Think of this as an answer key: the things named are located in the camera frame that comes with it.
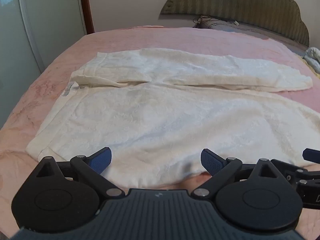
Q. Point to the white patterned cloth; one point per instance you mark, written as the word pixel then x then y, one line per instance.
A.
pixel 314 56

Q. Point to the white pants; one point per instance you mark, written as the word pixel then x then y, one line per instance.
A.
pixel 160 120

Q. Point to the white wardrobe door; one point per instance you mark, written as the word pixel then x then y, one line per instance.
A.
pixel 37 25

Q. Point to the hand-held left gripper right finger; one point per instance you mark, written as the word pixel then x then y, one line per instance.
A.
pixel 211 163

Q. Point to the olive padded headboard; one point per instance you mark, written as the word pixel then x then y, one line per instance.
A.
pixel 240 0

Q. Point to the grey pillow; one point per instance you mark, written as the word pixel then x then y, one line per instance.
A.
pixel 250 31

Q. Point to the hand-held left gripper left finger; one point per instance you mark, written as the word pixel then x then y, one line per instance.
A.
pixel 102 160

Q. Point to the pink bed blanket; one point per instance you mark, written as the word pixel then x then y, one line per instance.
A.
pixel 175 38

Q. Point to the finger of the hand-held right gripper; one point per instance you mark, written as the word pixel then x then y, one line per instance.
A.
pixel 287 168
pixel 312 154

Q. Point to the brown wooden door frame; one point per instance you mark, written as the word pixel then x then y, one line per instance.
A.
pixel 87 7

